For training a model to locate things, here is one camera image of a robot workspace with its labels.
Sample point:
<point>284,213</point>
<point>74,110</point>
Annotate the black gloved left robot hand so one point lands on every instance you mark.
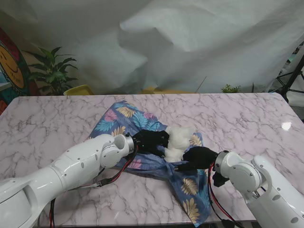
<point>152,141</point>

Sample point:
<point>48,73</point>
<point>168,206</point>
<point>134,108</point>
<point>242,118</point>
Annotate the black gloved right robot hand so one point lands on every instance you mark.
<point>197,158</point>

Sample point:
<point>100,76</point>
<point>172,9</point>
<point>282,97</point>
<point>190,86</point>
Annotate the white pillow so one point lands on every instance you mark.
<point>177,140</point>

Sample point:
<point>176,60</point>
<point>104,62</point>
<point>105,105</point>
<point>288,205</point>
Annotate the blue leaf print pillowcase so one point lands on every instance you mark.
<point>123,118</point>

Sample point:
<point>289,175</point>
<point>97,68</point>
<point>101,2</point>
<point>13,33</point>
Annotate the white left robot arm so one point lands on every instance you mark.
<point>59,173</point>

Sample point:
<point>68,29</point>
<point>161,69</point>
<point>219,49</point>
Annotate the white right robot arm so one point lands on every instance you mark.
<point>261,185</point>

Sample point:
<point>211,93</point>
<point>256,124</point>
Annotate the yellow brown cardboard piece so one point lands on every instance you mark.
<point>152,90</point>

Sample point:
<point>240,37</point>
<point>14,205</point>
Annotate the thin dry twig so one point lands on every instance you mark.
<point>200,84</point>

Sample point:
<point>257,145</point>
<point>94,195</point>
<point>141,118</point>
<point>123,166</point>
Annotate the small green plant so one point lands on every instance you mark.
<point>230,89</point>

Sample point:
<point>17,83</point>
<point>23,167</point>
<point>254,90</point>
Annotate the white backdrop sheet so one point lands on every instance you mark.
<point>166,35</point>

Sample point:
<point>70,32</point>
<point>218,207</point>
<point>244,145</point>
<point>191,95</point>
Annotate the large green potted plant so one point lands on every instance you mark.
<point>53,71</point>

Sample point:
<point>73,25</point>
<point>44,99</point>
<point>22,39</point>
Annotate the black tripod stand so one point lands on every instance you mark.
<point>292,78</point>

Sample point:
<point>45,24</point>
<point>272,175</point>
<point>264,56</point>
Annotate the colourful smiley face board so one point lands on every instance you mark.
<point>9,64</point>

